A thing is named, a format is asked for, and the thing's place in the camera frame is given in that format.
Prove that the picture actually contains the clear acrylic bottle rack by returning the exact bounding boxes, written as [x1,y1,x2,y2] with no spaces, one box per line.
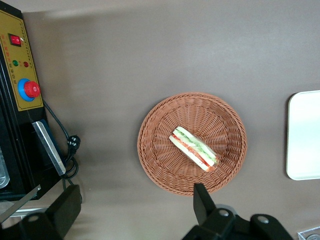
[296,225,320,240]

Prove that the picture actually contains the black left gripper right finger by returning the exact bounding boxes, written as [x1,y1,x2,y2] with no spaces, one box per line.
[181,183,251,240]

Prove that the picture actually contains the round brown wicker basket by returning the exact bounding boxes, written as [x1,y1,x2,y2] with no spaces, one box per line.
[136,91,248,198]

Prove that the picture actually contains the steel pan inside machine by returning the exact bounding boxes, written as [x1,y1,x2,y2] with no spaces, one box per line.
[0,147,11,190]

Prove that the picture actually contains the red emergency stop button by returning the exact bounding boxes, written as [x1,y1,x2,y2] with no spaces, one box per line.
[17,78,41,102]

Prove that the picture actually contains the black power cable with plug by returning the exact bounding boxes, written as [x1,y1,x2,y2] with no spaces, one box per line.
[42,99,83,195]

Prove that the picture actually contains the cream plastic serving tray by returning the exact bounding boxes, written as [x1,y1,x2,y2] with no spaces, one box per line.
[285,90,320,181]

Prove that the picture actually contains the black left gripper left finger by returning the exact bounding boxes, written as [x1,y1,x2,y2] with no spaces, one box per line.
[14,184,83,240]

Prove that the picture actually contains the triangle sandwich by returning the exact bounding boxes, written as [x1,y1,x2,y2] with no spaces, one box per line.
[168,126,219,173]

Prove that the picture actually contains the black sealing machine yellow panel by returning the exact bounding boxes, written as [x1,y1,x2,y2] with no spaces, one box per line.
[0,3,68,201]

